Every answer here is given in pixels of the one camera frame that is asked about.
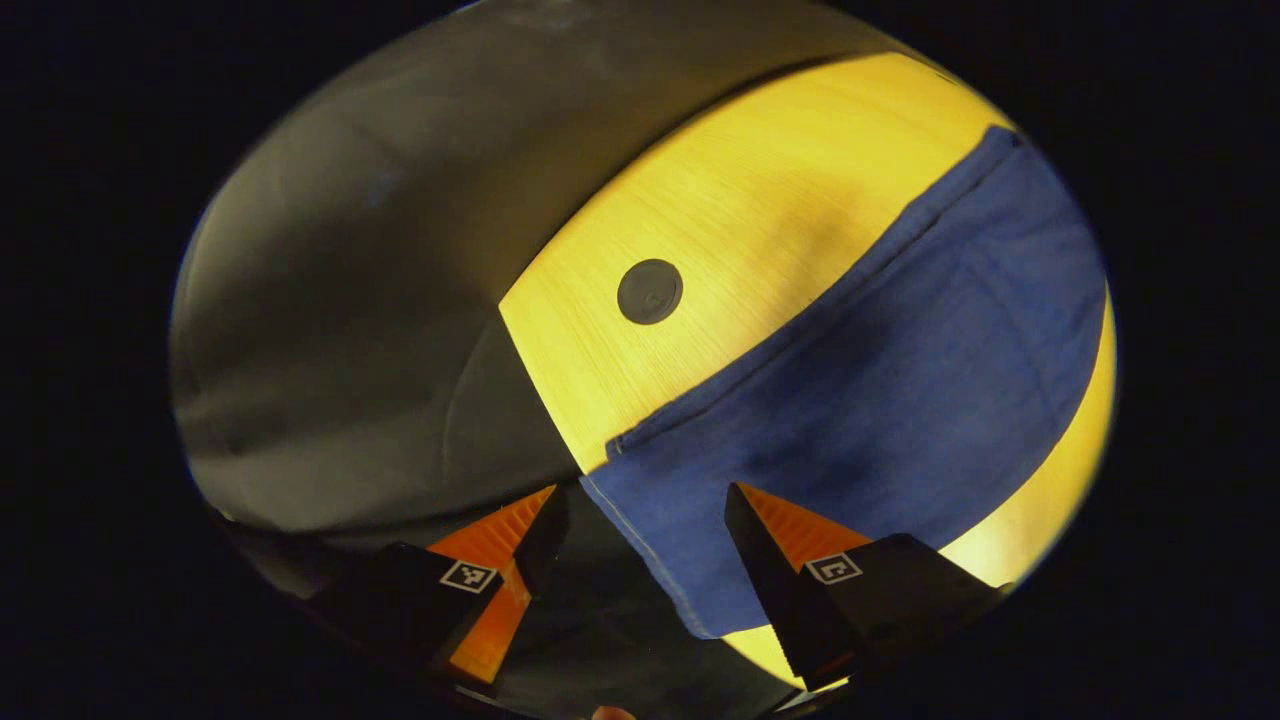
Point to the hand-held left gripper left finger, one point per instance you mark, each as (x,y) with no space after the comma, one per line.
(545,540)

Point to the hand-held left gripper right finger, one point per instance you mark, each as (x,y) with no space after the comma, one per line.
(770,590)

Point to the blue denim jeans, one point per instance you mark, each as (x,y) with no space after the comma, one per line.
(880,400)

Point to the black round table grommet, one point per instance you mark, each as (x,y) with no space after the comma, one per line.
(650,291)

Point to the black backdrop cloth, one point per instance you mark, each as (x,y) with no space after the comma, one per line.
(350,300)

